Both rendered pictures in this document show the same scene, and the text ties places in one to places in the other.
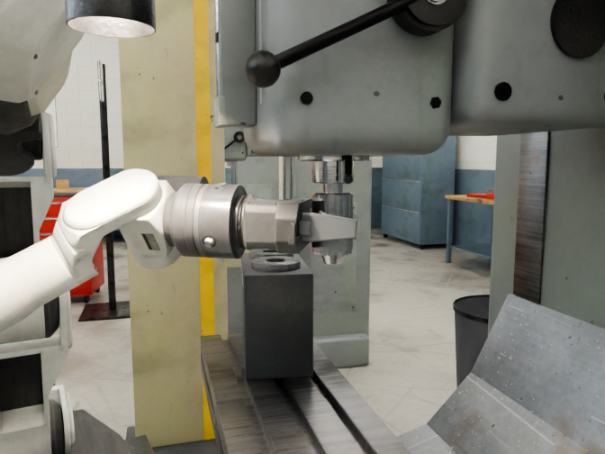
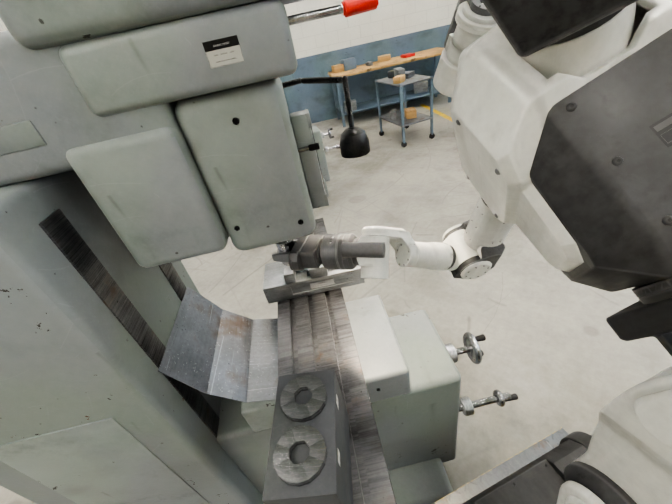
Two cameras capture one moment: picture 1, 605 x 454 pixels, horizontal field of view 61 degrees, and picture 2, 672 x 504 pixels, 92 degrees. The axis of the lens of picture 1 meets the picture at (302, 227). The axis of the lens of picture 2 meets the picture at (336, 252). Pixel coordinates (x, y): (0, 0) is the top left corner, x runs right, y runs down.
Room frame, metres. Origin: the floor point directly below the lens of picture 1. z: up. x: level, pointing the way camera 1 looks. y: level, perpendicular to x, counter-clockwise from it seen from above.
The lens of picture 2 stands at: (1.25, 0.25, 1.69)
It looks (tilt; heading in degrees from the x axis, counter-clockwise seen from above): 35 degrees down; 194
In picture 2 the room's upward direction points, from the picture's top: 13 degrees counter-clockwise
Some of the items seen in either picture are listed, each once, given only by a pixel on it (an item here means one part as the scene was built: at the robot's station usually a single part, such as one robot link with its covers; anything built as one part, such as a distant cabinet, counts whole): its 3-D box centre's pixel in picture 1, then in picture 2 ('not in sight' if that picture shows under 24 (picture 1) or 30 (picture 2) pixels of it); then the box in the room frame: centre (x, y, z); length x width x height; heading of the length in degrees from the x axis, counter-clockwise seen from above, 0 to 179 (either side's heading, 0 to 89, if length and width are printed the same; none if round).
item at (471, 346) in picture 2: not in sight; (462, 350); (0.46, 0.45, 0.63); 0.16 x 0.12 x 0.12; 105
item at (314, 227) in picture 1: (328, 228); not in sight; (0.56, -0.03, 1.23); 0.06 x 0.02 x 0.03; 80
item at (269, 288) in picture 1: (274, 306); (313, 447); (0.97, 0.06, 1.03); 0.22 x 0.12 x 0.20; 8
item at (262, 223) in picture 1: (255, 224); (320, 252); (0.61, 0.06, 1.23); 0.13 x 0.12 x 0.10; 171
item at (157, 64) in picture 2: not in sight; (198, 56); (0.60, -0.08, 1.68); 0.34 x 0.24 x 0.10; 105
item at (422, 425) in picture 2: not in sight; (346, 409); (0.58, -0.01, 0.43); 0.81 x 0.32 x 0.60; 105
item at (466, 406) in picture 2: not in sight; (488, 400); (0.58, 0.51, 0.51); 0.22 x 0.06 x 0.06; 105
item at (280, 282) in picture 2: not in sight; (312, 268); (0.36, -0.07, 0.98); 0.35 x 0.15 x 0.11; 103
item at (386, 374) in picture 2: not in sight; (322, 356); (0.59, -0.03, 0.79); 0.50 x 0.35 x 0.12; 105
